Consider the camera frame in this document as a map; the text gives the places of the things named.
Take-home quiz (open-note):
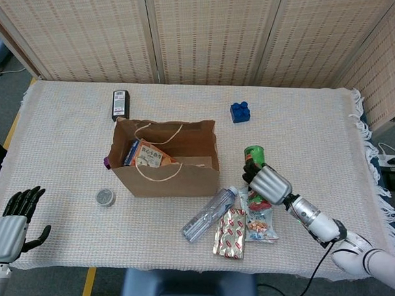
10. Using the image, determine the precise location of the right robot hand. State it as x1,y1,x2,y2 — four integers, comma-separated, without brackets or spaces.
240,162,294,208

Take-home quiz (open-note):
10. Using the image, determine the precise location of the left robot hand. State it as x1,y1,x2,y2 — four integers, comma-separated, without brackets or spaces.
0,184,53,265

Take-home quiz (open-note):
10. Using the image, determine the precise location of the green chips can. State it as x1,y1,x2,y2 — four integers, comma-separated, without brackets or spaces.
241,145,276,212

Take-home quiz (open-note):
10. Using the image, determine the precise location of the white blue peanut bag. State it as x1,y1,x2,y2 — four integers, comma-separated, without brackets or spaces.
236,186,280,244

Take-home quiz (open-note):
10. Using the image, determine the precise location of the silver red foil packet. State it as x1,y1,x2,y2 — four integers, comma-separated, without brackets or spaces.
212,206,248,260

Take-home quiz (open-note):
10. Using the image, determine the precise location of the clear plastic water bottle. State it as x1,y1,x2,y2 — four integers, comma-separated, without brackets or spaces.
180,183,239,245

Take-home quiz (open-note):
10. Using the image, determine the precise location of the orange blue cracker box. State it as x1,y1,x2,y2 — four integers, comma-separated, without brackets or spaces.
123,138,176,169

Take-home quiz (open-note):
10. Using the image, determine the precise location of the brown paper bag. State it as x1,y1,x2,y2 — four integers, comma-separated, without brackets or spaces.
105,116,222,201

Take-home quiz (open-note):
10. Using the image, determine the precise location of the blue toy brick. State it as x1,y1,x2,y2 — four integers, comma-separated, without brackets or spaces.
230,101,252,125

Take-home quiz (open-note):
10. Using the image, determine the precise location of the small clear round container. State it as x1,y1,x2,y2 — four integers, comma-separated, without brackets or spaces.
95,187,117,208

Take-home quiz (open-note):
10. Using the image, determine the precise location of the white woven tablecloth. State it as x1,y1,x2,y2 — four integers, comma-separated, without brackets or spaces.
0,75,395,284

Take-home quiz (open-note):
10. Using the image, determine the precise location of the black equipment box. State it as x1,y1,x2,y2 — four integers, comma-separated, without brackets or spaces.
379,164,395,195

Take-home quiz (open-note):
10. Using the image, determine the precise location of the woven folding screen panel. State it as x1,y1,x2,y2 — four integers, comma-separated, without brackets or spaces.
254,0,395,93
0,0,160,86
331,0,395,133
141,0,283,90

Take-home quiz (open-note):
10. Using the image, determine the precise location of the dark sauce bottle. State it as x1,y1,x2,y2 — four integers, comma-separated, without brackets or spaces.
111,88,132,123

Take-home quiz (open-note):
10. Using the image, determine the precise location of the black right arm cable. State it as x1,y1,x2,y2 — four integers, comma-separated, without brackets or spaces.
256,240,333,296

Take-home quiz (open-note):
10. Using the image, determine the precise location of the white power cable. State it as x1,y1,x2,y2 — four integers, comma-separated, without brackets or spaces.
377,141,395,158

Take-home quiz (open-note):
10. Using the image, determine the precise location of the thin white floor cable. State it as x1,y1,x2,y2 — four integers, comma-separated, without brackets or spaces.
0,65,28,77

